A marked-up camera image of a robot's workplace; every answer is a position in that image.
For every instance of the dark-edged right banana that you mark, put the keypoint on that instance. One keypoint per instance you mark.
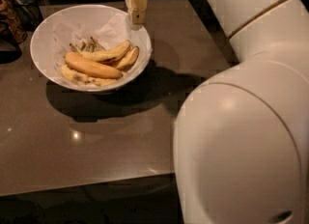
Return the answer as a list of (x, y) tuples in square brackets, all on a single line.
[(128, 60)]

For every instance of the white paper bowl liner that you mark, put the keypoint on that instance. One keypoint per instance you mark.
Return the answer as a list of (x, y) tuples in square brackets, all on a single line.
[(109, 31)]

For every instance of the brown patterned object at left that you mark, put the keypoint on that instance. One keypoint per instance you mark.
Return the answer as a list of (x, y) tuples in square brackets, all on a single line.
[(9, 15)]

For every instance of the white bowl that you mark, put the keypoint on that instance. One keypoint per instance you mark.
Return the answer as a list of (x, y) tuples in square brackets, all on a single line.
[(40, 46)]

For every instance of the spotted yellow bottom banana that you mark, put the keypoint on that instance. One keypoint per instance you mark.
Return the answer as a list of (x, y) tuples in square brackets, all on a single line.
[(82, 78)]

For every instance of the dark wire rack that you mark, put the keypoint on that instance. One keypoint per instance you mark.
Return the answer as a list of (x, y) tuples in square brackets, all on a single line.
[(29, 13)]

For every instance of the smooth orange-yellow front banana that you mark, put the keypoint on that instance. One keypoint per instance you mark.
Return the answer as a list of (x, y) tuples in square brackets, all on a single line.
[(92, 68)]

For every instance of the spotted yellow banana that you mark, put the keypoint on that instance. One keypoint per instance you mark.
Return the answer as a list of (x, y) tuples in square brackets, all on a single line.
[(82, 78), (99, 55)]

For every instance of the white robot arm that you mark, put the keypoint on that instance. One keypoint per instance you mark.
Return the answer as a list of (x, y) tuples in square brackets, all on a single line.
[(241, 139)]

